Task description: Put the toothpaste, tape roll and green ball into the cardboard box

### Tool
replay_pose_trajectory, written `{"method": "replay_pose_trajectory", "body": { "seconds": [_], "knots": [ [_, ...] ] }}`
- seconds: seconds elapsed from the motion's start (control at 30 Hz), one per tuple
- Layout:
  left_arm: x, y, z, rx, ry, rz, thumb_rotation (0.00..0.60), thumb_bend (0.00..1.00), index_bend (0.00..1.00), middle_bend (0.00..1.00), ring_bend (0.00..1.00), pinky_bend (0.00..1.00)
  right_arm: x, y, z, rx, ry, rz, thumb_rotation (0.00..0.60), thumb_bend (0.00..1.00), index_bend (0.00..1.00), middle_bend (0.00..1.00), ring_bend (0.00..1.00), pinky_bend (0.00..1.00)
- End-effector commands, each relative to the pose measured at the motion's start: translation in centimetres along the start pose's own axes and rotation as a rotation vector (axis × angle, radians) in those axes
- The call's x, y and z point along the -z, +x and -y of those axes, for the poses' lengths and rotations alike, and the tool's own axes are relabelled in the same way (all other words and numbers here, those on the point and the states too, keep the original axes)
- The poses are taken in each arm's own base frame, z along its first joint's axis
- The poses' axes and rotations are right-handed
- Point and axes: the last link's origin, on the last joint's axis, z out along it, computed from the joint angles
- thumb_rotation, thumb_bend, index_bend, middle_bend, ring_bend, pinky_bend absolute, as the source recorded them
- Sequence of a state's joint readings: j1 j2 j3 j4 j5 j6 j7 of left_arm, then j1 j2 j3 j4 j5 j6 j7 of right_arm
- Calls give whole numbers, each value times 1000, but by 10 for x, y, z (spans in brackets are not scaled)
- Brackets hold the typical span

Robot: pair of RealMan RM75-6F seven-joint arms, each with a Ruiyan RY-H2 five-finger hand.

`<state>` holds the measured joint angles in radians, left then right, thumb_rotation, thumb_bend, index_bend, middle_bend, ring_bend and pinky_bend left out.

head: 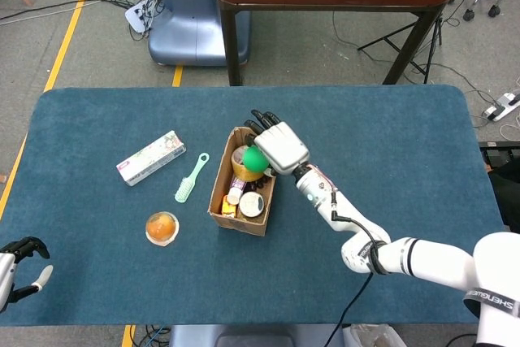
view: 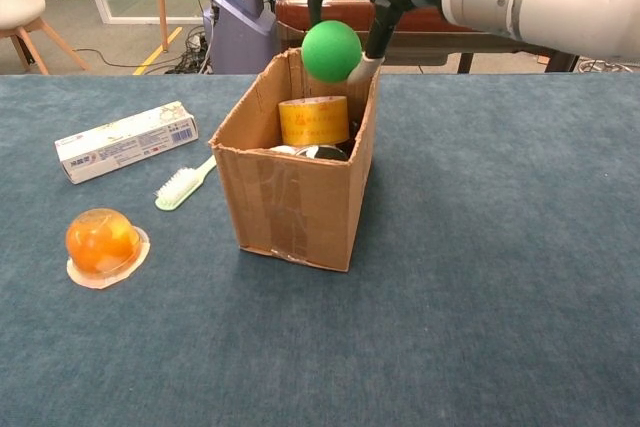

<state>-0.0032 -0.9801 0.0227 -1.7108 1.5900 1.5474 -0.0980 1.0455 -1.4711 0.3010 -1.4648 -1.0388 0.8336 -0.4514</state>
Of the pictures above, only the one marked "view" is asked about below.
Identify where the green foam ball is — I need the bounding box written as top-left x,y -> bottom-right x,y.
300,19 -> 363,84

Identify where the yellow packing tape roll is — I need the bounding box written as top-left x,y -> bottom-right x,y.
277,95 -> 350,147

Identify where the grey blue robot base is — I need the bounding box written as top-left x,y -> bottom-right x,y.
202,0 -> 277,76

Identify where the open brown cardboard box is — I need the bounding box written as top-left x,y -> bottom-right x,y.
209,49 -> 381,273

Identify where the brown mahjong table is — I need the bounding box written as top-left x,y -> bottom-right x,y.
273,0 -> 596,73

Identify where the round white lidded jar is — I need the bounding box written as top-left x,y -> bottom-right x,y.
267,144 -> 351,162

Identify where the light green brush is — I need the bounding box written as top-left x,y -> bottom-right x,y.
153,153 -> 220,212

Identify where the white toothpaste carton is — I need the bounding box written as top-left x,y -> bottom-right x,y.
54,100 -> 200,185

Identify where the teal felt table cover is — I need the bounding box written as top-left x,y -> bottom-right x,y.
0,73 -> 640,427

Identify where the orange fruit jelly cup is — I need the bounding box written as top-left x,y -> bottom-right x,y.
65,207 -> 151,291

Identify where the black floor cable bundle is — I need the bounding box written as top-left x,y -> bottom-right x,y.
164,26 -> 214,76

